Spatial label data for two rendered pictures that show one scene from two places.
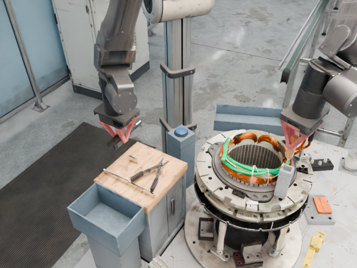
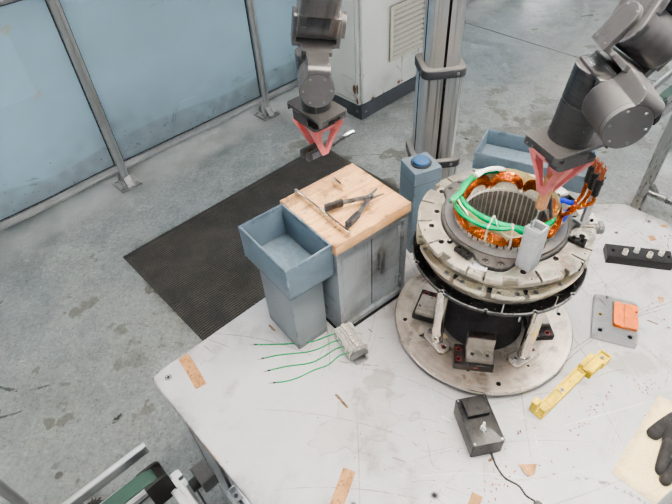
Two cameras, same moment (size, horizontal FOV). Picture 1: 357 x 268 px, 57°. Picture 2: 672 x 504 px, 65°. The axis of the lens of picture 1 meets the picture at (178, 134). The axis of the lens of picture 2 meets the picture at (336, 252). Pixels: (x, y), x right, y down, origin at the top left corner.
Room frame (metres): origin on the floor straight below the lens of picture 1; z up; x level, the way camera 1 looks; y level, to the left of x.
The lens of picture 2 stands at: (-0.12, -0.18, 1.76)
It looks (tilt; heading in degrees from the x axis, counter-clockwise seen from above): 45 degrees down; 21
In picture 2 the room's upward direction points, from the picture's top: 4 degrees counter-clockwise
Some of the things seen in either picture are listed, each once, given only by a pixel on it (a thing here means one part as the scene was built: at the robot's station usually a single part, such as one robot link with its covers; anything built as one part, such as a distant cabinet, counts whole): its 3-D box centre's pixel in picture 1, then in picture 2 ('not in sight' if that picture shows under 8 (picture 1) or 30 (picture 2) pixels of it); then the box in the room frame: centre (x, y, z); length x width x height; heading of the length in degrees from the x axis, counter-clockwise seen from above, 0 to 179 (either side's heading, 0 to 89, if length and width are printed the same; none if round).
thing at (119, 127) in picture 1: (119, 126); (319, 130); (0.68, 0.15, 1.22); 0.07 x 0.07 x 0.09; 58
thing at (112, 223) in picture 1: (112, 239); (291, 283); (0.55, 0.19, 0.92); 0.17 x 0.11 x 0.28; 57
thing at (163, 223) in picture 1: (145, 206); (347, 254); (0.67, 0.11, 0.91); 0.19 x 0.19 x 0.26; 57
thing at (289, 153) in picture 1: (291, 147); (545, 192); (0.56, -0.26, 1.25); 0.02 x 0.02 x 0.06
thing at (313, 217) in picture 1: (316, 208); (614, 319); (0.75, -0.49, 0.79); 0.12 x 0.09 x 0.02; 177
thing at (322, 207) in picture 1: (322, 205); (625, 316); (0.76, -0.51, 0.80); 0.07 x 0.05 x 0.01; 177
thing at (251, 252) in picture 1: (252, 251); (480, 347); (0.55, -0.22, 0.85); 0.06 x 0.04 x 0.05; 99
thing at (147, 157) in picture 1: (142, 174); (344, 205); (0.67, 0.11, 1.05); 0.20 x 0.19 x 0.02; 147
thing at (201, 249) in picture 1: (241, 227); (481, 317); (0.67, -0.21, 0.80); 0.39 x 0.39 x 0.01
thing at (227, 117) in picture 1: (245, 144); (522, 200); (0.95, -0.25, 0.92); 0.25 x 0.11 x 0.28; 81
